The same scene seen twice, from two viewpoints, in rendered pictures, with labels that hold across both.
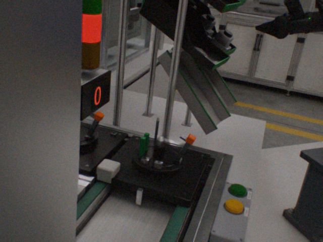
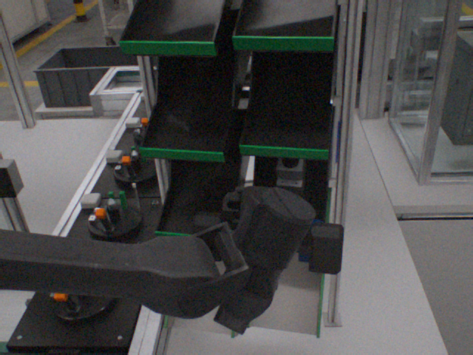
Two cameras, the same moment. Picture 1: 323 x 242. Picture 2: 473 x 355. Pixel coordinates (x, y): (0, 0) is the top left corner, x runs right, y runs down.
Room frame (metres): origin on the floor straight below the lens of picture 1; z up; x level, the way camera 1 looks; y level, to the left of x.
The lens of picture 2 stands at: (1.05, -0.79, 1.70)
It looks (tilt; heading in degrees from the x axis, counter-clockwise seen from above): 33 degrees down; 79
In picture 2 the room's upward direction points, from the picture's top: 4 degrees counter-clockwise
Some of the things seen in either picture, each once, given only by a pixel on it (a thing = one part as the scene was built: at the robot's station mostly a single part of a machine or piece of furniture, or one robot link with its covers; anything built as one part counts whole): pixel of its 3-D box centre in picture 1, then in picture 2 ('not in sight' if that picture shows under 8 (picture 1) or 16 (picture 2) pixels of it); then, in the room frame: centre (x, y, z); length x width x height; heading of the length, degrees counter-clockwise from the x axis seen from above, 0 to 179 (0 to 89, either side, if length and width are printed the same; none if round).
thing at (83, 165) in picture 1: (72, 126); (113, 211); (0.92, 0.24, 1.01); 0.24 x 0.24 x 0.13; 75
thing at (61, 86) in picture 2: not in sight; (101, 75); (0.80, 2.14, 0.73); 0.62 x 0.42 x 0.23; 165
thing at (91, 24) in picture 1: (87, 26); not in sight; (0.70, 0.16, 1.33); 0.05 x 0.05 x 0.05
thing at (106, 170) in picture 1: (108, 171); not in sight; (0.79, 0.11, 0.97); 0.05 x 0.05 x 0.04; 75
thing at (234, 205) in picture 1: (233, 207); not in sight; (0.71, -0.19, 0.96); 0.04 x 0.04 x 0.02
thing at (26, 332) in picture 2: (157, 166); (86, 302); (0.85, -0.01, 0.96); 0.24 x 0.24 x 0.02; 75
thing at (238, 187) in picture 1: (237, 191); not in sight; (0.78, -0.21, 0.96); 0.04 x 0.04 x 0.02
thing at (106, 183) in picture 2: not in sight; (135, 162); (0.99, 0.48, 1.01); 0.24 x 0.24 x 0.13; 75
